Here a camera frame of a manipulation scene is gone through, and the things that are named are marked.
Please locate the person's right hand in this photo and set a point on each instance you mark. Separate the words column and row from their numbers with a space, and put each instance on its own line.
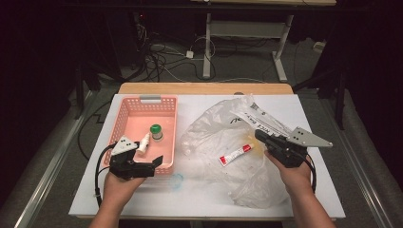
column 296, row 180

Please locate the white board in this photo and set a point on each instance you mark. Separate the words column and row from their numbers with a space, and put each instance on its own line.
column 190, row 202

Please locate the red and white tube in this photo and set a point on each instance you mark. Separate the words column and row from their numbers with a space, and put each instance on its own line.
column 236, row 155

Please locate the metal floor rail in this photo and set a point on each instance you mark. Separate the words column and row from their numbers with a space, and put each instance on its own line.
column 53, row 161
column 358, row 164

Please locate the pink plastic basket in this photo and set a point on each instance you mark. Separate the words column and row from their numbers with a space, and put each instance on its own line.
column 136, row 123

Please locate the white metal desk frame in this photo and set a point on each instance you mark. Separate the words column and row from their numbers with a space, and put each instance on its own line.
column 247, row 29

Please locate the black stand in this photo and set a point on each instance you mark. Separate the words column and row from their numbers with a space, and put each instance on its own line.
column 80, row 85
column 339, row 95

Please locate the white power adapter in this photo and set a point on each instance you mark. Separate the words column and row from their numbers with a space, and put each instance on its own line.
column 189, row 54

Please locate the small white bottle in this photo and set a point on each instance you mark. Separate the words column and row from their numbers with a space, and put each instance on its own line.
column 144, row 144

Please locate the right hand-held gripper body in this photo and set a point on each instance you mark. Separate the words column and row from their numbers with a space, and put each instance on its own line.
column 304, row 139

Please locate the person's left hand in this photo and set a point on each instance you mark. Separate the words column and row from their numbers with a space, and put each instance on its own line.
column 118, row 191

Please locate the clear plastic smiley bag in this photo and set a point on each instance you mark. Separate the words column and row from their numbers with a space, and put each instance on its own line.
column 221, row 133

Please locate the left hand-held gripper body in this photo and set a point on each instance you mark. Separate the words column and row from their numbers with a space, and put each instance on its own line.
column 125, row 145

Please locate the green capped bottle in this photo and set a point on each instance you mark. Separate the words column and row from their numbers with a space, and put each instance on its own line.
column 156, row 131

